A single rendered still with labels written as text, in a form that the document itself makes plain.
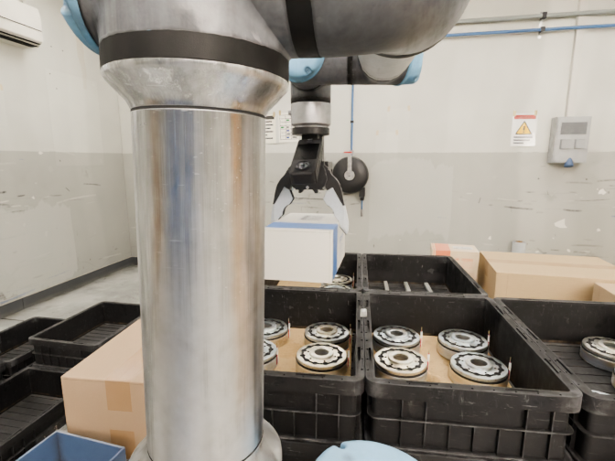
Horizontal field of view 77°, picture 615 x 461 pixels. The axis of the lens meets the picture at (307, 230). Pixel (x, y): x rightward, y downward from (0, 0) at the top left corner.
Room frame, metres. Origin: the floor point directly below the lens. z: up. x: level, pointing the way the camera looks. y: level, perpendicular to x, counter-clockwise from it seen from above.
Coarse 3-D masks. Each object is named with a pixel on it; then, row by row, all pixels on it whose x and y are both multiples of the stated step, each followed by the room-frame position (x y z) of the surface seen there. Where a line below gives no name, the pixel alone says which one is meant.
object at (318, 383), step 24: (264, 288) 0.93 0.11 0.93; (288, 288) 0.93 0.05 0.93; (360, 312) 0.77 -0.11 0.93; (360, 336) 0.66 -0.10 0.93; (360, 360) 0.57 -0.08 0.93; (264, 384) 0.53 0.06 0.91; (288, 384) 0.53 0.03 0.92; (312, 384) 0.52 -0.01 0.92; (336, 384) 0.52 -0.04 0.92; (360, 384) 0.52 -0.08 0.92
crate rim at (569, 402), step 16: (368, 304) 0.82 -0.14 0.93; (496, 304) 0.82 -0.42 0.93; (368, 320) 0.73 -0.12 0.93; (512, 320) 0.73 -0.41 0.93; (368, 336) 0.66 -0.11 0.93; (368, 352) 0.60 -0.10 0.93; (544, 352) 0.60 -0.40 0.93; (368, 368) 0.55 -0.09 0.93; (368, 384) 0.52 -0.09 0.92; (384, 384) 0.51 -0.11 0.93; (400, 384) 0.51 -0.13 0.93; (416, 384) 0.51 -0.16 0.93; (432, 384) 0.51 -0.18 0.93; (448, 384) 0.51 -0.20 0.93; (464, 384) 0.51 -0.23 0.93; (416, 400) 0.50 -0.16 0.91; (432, 400) 0.50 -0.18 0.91; (448, 400) 0.50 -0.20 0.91; (464, 400) 0.49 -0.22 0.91; (480, 400) 0.49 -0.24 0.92; (496, 400) 0.49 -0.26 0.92; (512, 400) 0.48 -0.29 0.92; (528, 400) 0.48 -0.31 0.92; (544, 400) 0.48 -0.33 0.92; (560, 400) 0.48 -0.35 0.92; (576, 400) 0.47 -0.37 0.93
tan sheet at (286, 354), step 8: (296, 328) 0.91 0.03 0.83; (304, 328) 0.91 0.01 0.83; (296, 336) 0.87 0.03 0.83; (288, 344) 0.83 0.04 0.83; (296, 344) 0.83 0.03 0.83; (280, 352) 0.79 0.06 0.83; (288, 352) 0.79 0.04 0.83; (296, 352) 0.79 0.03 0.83; (280, 360) 0.75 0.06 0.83; (288, 360) 0.75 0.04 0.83; (280, 368) 0.72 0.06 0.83; (288, 368) 0.72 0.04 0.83
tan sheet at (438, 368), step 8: (424, 336) 0.87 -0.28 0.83; (432, 336) 0.87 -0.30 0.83; (424, 344) 0.83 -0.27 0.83; (432, 344) 0.83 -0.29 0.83; (376, 352) 0.79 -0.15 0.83; (424, 352) 0.79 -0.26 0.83; (432, 352) 0.79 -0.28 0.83; (488, 352) 0.79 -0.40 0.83; (432, 360) 0.75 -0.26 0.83; (440, 360) 0.75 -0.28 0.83; (448, 360) 0.75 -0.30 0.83; (432, 368) 0.72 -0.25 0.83; (440, 368) 0.72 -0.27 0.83; (448, 368) 0.72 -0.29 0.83; (432, 376) 0.69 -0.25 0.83; (440, 376) 0.69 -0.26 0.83; (448, 376) 0.69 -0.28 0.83
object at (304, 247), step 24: (288, 216) 0.78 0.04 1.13; (312, 216) 0.78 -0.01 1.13; (264, 240) 0.64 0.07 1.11; (288, 240) 0.63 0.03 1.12; (312, 240) 0.63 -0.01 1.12; (336, 240) 0.67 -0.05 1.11; (264, 264) 0.64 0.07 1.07; (288, 264) 0.63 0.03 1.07; (312, 264) 0.63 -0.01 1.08; (336, 264) 0.68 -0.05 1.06
